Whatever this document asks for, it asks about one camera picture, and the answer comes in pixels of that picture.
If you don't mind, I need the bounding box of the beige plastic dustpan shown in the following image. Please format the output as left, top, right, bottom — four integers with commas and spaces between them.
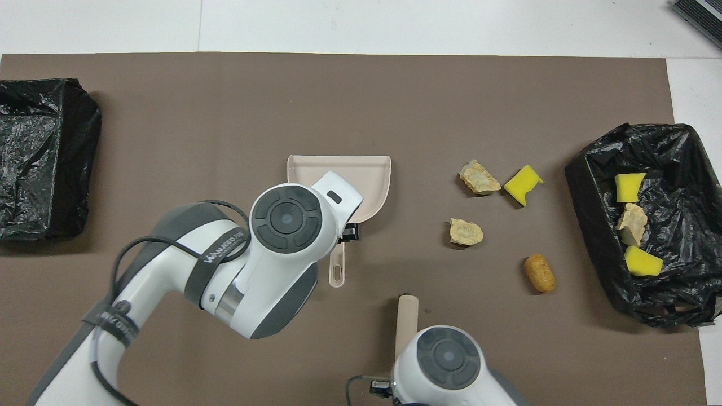
287, 155, 392, 289

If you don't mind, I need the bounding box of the beige brush with black bristles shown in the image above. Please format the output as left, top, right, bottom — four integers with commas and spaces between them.
394, 292, 420, 361

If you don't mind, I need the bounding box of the small pale tan lump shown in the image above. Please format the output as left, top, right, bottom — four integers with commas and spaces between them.
449, 218, 485, 247

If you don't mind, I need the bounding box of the orange-brown bread roll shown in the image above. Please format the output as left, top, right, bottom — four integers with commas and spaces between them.
524, 253, 557, 294

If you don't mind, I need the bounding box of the tan lump with orange streaks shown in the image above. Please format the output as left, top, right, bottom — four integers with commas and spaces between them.
616, 203, 648, 248

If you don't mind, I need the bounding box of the yellow sponge piece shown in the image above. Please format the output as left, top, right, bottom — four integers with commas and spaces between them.
614, 173, 647, 204
503, 164, 545, 208
624, 245, 664, 277

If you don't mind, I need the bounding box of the bin lined with black bag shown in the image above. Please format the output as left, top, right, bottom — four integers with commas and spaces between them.
0, 78, 103, 242
564, 122, 722, 329

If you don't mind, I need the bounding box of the large pale tan crumpled lump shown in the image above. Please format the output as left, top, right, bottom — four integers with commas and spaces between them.
458, 159, 502, 196

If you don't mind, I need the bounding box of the brown table mat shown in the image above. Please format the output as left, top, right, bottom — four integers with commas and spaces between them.
0, 52, 708, 406

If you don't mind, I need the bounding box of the dark grey ribbed device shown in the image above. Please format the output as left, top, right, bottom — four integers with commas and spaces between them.
671, 0, 722, 51

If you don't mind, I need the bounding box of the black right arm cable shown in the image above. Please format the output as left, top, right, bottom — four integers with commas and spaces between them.
345, 374, 373, 406

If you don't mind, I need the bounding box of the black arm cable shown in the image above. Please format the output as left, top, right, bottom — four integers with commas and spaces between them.
90, 200, 252, 406
345, 374, 373, 406

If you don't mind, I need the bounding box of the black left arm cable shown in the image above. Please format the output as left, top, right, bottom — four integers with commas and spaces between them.
90, 200, 252, 406

